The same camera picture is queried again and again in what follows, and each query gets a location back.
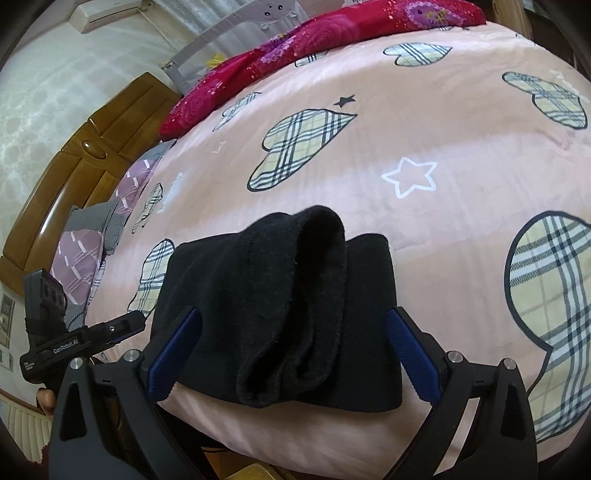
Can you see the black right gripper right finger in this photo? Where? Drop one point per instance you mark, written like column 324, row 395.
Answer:
column 480, row 424

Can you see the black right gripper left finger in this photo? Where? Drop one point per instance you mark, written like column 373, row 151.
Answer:
column 106, row 425

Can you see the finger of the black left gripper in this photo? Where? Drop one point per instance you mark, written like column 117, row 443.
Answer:
column 108, row 334

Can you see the black pants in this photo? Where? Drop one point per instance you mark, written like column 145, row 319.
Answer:
column 288, row 309

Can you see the operator left hand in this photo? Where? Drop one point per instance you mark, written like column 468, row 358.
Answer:
column 46, row 400

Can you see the purple patterned pillow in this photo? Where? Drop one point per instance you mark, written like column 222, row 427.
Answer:
column 93, row 233

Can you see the white radiator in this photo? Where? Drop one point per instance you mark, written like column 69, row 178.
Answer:
column 30, row 430

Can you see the wooden headboard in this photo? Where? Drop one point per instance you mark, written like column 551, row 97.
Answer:
column 84, row 172

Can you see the white air conditioner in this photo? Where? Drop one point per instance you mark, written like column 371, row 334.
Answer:
column 94, row 14

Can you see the pink heart-patterned duvet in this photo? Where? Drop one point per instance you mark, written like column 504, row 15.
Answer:
column 469, row 149

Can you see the red floral quilt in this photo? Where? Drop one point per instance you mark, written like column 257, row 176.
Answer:
column 348, row 25

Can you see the grey bed guard rail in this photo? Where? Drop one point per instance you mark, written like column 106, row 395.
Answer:
column 201, row 31

